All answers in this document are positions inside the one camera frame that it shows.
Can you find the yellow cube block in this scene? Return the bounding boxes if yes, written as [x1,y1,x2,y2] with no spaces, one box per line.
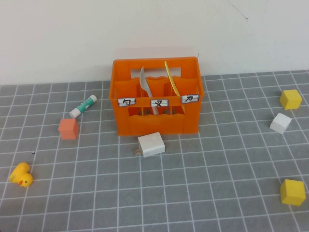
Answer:
[280,179,307,206]
[280,89,303,111]

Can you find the grey checked tablecloth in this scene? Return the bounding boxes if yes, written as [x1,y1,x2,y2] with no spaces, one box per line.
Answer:
[0,70,309,232]

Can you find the white label with fork character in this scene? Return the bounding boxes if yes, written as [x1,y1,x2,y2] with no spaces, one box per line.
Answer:
[151,98,169,108]

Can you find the white cube block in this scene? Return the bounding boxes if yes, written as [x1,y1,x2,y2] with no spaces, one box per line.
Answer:
[269,113,293,134]

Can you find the yellow plastic knife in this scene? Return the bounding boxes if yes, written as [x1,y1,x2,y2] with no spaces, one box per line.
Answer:
[164,61,181,97]

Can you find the orange plastic cutlery holder crate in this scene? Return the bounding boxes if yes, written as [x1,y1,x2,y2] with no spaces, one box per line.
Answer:
[109,56,205,137]

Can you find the yellow rubber duck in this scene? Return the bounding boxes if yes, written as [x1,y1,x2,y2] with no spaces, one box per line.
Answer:
[9,162,34,188]

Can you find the white label with knife character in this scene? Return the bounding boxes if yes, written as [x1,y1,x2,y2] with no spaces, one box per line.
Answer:
[181,94,200,104]

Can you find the salmon orange house-shaped block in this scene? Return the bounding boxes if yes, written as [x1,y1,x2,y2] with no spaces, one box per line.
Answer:
[58,118,80,140]

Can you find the white green glue stick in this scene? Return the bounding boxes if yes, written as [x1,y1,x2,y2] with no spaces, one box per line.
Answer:
[69,94,98,118]

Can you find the grey plastic fork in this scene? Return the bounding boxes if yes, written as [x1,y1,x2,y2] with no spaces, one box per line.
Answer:
[139,66,160,116]

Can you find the white power adapter plug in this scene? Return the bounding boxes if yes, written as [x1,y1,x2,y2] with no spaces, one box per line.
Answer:
[134,131,166,158]

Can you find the white label with spoon character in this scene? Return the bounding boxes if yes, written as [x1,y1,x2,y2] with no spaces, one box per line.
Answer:
[117,97,137,107]

